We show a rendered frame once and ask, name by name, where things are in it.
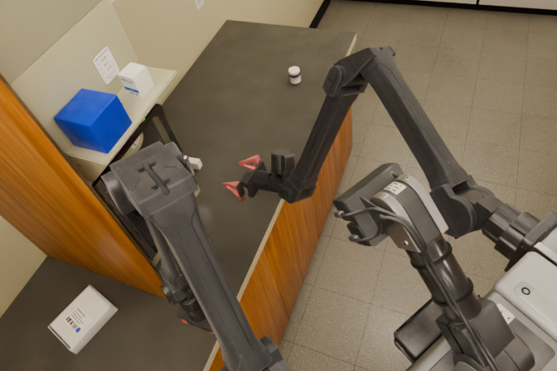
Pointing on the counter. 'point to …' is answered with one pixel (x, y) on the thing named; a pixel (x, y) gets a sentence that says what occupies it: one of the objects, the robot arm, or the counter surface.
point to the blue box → (94, 120)
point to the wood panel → (60, 204)
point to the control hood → (90, 168)
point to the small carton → (136, 79)
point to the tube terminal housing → (75, 79)
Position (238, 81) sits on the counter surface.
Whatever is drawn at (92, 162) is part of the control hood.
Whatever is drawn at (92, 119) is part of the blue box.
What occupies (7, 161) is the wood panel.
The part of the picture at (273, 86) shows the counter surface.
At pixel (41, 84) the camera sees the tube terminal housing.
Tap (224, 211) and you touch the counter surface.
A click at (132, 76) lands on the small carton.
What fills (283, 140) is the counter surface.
